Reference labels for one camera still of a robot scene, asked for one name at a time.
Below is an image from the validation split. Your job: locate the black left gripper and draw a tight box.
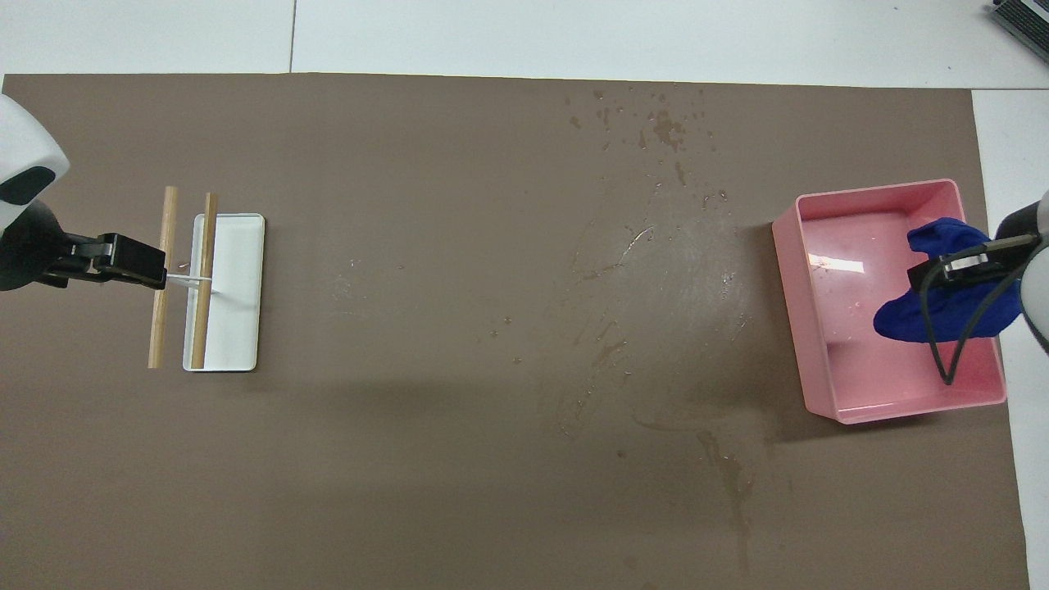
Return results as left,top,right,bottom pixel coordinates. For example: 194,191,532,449
0,201,169,292

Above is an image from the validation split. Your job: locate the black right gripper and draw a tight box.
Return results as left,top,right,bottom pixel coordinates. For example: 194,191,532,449
906,193,1049,284

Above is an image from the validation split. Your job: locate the dark blue towel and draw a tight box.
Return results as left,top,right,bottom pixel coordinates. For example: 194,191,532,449
873,217,1025,343

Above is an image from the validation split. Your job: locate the white towel rack tray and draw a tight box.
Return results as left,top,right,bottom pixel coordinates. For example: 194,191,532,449
183,213,266,373

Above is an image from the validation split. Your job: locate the wooden rack rod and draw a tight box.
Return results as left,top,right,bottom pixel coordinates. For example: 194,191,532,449
148,186,179,369
190,193,219,370

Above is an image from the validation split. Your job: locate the pink plastic bin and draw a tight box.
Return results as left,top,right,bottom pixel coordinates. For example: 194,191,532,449
772,179,1007,425

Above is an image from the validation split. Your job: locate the dark striped box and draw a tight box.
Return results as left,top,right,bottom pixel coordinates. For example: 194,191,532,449
988,0,1049,42

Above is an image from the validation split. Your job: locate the brown table mat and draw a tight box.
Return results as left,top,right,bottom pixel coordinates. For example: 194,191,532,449
0,72,1029,590

